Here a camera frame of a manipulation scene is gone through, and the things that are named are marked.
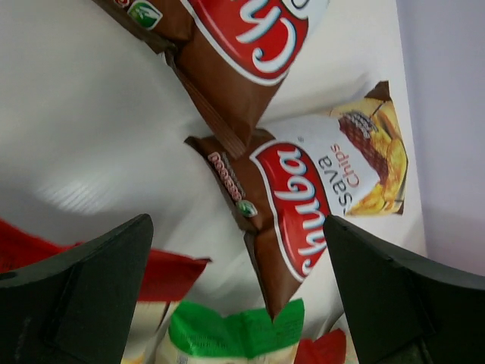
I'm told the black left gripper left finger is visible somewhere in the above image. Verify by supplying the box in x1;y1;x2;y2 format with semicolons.
1;214;154;363

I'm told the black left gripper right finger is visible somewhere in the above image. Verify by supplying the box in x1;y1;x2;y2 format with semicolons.
324;215;484;363

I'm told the green Chuba chips bag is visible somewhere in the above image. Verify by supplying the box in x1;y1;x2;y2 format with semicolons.
154;299;305;364

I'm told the small brown Chuba chips bag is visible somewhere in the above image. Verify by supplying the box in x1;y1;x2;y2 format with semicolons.
186;81;408;318

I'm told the large brown Chuba chips bag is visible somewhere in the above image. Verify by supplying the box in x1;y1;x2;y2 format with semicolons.
99;0;328;158

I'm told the middle red Chuba chips bag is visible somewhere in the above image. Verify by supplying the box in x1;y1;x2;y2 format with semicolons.
294;329;346;364

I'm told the red chuba chips bag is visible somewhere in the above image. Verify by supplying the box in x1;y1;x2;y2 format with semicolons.
0;218;211;364
294;329;346;364

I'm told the left red Chuba chips bag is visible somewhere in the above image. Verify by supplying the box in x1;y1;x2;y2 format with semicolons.
0;218;211;364

